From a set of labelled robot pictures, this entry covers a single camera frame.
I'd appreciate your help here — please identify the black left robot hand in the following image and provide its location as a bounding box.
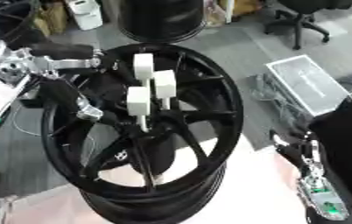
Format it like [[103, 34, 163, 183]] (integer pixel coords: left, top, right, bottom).
[[27, 42, 138, 124]]

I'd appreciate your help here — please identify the tan cardboard box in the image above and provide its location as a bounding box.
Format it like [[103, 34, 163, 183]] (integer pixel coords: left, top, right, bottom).
[[32, 0, 69, 37]]

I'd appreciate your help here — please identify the black bag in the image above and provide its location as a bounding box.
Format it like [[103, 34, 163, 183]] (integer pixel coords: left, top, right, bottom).
[[0, 0, 47, 51]]

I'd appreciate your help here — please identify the white plastic appliance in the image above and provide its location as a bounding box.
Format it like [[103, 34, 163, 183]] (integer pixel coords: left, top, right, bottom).
[[62, 0, 104, 32]]

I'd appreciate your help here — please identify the black round tire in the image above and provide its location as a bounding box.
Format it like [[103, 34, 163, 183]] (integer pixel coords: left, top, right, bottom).
[[116, 0, 208, 44]]

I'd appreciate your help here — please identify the black spoked wheel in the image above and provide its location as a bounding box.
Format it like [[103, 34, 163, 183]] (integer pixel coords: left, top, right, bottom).
[[39, 43, 247, 224]]

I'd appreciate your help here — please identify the black office chair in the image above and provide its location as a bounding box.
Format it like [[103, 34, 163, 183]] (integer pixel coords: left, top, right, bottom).
[[263, 0, 352, 51]]

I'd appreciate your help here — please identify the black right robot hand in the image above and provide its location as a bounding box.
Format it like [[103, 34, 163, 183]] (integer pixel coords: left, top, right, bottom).
[[268, 129, 323, 177]]

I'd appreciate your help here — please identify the thin white cable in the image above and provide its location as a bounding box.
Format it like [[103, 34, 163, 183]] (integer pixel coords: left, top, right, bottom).
[[11, 101, 45, 137]]

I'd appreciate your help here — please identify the silver grey flat box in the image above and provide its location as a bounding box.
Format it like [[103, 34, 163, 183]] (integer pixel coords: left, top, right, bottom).
[[263, 54, 352, 118]]

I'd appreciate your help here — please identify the white flat-head pin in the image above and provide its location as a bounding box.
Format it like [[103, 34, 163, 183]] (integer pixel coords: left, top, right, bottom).
[[151, 69, 180, 111], [133, 52, 157, 88], [125, 86, 151, 133]]

